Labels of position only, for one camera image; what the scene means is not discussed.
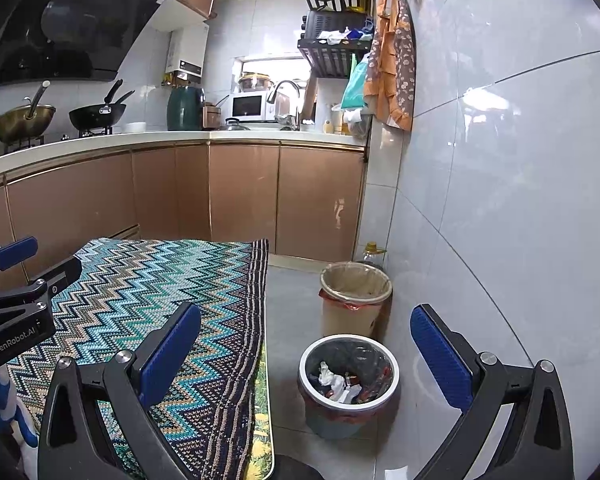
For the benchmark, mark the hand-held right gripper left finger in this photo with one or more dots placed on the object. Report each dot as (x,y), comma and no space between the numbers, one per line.
(170,355)

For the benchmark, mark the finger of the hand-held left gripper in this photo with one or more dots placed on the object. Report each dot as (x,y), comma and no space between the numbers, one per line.
(60,272)
(15,254)

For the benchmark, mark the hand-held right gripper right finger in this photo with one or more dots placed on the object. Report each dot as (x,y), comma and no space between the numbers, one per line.
(440,355)

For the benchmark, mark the grey trash bin white rim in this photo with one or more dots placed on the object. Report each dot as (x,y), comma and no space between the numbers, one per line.
(350,425)

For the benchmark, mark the beige trash bin clear liner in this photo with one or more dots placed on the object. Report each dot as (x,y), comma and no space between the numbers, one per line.
(345,315)

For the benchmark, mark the person's left hand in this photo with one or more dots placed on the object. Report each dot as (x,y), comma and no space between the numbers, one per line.
(12,405)

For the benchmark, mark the zigzag knitted cloth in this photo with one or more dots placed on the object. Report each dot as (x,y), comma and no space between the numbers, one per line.
(145,280)

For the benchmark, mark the crumpled white tissue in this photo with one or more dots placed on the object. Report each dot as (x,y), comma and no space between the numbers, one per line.
(332,385)

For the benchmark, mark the cooking oil bottle yellow cap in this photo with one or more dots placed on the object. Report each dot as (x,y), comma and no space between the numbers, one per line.
(375,257)

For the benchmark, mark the brass wok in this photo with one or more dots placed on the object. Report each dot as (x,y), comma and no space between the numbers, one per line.
(22,122)

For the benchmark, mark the gas stove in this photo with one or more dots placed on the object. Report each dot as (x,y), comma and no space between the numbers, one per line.
(96,132)

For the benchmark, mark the black frying pan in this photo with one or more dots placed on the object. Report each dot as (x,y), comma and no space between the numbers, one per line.
(97,116)

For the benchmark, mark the copper kitchen base cabinet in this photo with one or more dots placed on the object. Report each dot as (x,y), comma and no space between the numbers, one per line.
(240,195)

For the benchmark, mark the green air fryer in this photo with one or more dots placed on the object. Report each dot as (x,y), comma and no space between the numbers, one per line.
(185,107)

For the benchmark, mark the pot lid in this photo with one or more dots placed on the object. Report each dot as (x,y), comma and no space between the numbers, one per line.
(236,125)

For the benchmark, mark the white microwave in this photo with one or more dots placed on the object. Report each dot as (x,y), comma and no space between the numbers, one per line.
(247,106)

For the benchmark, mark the white water heater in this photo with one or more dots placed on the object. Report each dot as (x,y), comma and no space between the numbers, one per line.
(187,50)

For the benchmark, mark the glass jar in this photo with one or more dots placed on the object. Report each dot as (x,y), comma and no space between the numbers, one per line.
(255,82)

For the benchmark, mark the teal plastic bag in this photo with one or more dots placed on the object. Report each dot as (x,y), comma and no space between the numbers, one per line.
(355,90)

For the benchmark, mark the wooden cutting board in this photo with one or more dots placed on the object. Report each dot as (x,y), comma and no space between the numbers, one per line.
(309,100)

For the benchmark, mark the orange floral apron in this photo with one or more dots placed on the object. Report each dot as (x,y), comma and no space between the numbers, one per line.
(390,70)

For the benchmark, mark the metal kitchen faucet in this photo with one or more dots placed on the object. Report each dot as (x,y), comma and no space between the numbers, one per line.
(285,84)

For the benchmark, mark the black storage rack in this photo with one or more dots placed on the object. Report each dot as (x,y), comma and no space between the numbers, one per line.
(330,55)

